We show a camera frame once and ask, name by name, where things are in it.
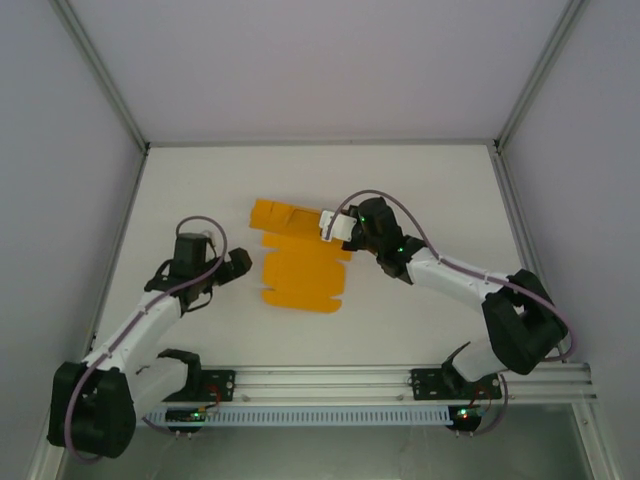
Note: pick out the orange paper box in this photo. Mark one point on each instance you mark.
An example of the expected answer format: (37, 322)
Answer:
(302, 280)

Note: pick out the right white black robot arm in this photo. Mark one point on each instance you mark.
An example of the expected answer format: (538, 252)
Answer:
(450, 275)

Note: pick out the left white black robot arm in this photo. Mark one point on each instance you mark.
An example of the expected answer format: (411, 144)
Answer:
(150, 315)

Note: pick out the left green circuit board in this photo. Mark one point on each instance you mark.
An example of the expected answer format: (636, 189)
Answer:
(190, 415)

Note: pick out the green circuit board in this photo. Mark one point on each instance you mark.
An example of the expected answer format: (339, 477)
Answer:
(467, 414)
(190, 415)

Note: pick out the right green circuit board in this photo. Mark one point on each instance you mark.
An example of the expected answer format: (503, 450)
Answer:
(467, 414)

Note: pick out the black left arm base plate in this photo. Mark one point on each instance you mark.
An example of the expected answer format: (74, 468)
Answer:
(220, 385)

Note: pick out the aluminium mounting rail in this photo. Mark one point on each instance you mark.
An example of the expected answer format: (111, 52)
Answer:
(320, 382)

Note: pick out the aluminium table side rail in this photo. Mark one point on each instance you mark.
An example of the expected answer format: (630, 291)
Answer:
(535, 250)

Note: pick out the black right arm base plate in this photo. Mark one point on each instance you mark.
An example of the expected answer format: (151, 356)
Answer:
(425, 385)

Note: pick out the aluminium frame post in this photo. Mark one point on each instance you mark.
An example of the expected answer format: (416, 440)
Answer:
(102, 80)
(542, 75)

